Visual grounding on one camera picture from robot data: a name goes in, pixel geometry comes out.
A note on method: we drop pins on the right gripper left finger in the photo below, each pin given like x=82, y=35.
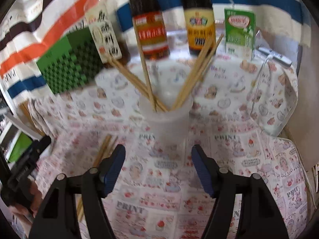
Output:
x=57, y=215

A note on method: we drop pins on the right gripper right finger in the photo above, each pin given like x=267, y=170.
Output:
x=259, y=215

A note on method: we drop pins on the green storage box on shelf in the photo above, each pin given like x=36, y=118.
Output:
x=23, y=142

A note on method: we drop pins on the translucent white plastic cup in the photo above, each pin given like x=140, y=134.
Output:
x=169, y=128

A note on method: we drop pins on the green checkered box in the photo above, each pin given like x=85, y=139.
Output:
x=72, y=62

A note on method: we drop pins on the printed bear tablecloth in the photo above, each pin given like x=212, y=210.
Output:
x=238, y=112

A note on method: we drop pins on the white power bank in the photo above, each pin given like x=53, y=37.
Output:
x=277, y=56

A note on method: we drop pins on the striped Paris cloth backdrop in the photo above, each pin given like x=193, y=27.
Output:
x=31, y=27

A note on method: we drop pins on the clear cooking wine bottle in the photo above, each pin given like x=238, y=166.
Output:
x=105, y=29

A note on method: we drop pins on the green milk drink carton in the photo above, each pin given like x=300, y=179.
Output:
x=240, y=31

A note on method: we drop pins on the red cap oil bottle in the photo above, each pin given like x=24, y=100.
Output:
x=148, y=21

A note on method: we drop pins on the dark oyster sauce bottle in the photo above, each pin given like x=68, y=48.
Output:
x=200, y=24

